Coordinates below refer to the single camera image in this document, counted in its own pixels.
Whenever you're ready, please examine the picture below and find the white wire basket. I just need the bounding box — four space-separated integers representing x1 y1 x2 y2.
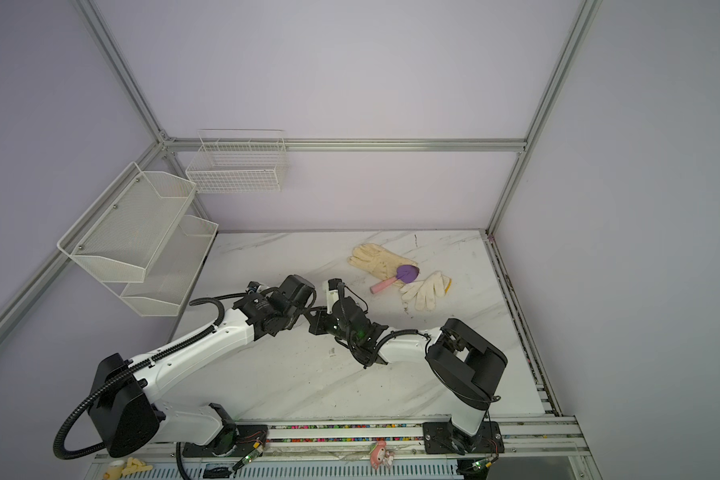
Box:
185 129 290 194

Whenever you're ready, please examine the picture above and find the cream leather glove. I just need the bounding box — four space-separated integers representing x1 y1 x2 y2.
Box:
347 243 417 280

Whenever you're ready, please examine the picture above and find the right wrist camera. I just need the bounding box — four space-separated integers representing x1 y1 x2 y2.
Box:
324 278 344 313

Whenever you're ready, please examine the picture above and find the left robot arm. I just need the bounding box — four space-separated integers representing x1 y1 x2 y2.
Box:
87 275 317 458

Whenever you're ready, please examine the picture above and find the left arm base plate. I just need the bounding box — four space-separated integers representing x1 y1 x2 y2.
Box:
182 424 269 458

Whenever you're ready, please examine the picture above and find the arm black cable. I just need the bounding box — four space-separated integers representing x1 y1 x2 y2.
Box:
52 292 247 462
335 284 502 409

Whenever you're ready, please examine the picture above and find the white mesh two-tier shelf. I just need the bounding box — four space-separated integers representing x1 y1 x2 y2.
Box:
57 163 218 317

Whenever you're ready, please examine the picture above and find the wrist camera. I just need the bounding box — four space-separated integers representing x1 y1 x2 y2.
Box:
246 281 266 294
324 278 344 313

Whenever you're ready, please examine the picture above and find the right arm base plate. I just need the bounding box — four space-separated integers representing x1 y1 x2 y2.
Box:
422 421 505 455

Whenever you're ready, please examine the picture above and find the yellow toy figure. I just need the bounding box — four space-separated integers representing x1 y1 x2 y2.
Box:
102 457 153 480

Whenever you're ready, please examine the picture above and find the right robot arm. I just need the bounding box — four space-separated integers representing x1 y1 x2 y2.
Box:
306 297 508 439

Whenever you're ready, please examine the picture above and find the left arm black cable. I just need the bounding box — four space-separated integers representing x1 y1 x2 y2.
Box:
52 292 247 462

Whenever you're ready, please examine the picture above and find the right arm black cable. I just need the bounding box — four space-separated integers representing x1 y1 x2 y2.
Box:
335 284 502 409

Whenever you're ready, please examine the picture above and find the aluminium front rail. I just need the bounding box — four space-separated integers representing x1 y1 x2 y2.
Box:
86 415 602 479

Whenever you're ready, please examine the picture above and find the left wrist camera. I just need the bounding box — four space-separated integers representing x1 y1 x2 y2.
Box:
246 281 266 294

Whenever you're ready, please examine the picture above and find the pink toy figure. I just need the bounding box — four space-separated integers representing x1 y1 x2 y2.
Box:
369 440 394 470

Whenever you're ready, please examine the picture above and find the white knit glove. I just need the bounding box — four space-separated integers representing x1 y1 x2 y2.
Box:
400 271 452 311

